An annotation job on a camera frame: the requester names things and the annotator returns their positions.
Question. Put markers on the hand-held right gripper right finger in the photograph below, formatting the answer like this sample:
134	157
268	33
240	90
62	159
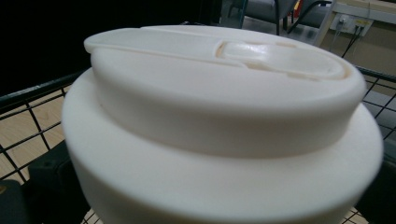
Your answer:
383	199

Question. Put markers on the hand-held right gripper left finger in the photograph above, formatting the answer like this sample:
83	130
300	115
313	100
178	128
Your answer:
53	186

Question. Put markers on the white plastic flip-lid bottle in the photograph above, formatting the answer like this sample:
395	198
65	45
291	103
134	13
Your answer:
218	124

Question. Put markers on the light wooden desk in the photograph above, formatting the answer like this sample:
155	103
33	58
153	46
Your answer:
376	49

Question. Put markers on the white power strip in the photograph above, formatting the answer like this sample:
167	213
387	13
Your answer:
350	23

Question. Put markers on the grey office chair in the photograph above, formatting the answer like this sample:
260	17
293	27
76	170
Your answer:
264	7
314	15

